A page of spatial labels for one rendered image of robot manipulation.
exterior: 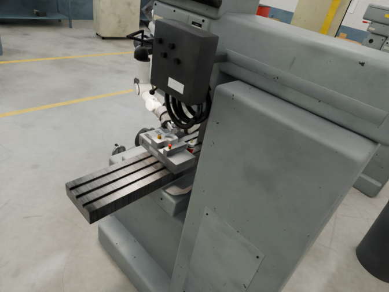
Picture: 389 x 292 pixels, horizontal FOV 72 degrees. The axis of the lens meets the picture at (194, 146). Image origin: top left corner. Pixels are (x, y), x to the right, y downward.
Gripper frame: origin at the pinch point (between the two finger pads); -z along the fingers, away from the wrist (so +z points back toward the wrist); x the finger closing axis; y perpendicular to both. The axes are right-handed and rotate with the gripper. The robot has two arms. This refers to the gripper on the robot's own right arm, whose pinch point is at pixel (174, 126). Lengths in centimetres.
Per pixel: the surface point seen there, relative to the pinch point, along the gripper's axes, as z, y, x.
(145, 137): 12.8, 13.9, -11.5
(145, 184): -18.8, 20.6, -21.9
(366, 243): -73, 94, 164
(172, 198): -25.4, 28.6, -8.7
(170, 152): -7.6, 11.3, -4.1
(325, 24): 53, -53, 163
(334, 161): -84, -40, 2
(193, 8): -15, -62, -8
